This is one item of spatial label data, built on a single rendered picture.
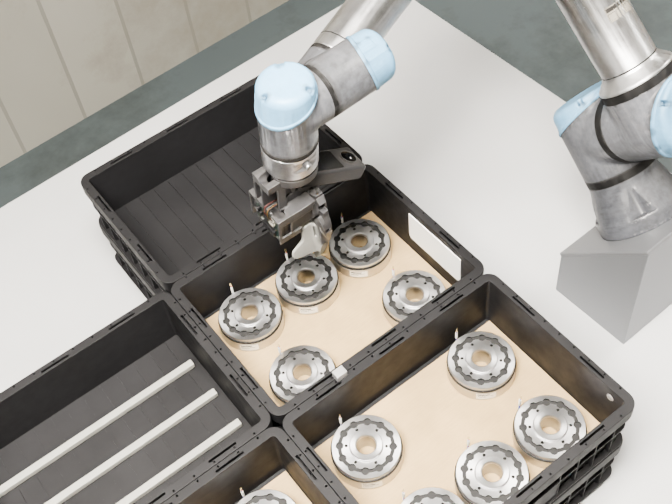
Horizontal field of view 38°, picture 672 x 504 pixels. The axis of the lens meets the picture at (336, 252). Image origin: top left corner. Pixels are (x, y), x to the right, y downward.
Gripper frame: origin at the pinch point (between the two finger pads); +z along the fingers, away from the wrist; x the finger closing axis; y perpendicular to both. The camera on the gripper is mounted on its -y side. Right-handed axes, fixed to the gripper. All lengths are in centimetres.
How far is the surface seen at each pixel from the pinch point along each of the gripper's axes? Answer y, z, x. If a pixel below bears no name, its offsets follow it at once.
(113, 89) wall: -24, 113, -145
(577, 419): -14.7, 9.0, 43.9
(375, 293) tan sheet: -7.7, 16.4, 6.8
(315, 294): 0.9, 14.2, 2.0
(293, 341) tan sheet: 8.1, 16.6, 5.6
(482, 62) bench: -68, 34, -31
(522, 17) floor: -147, 110, -86
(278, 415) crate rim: 19.5, 5.1, 18.7
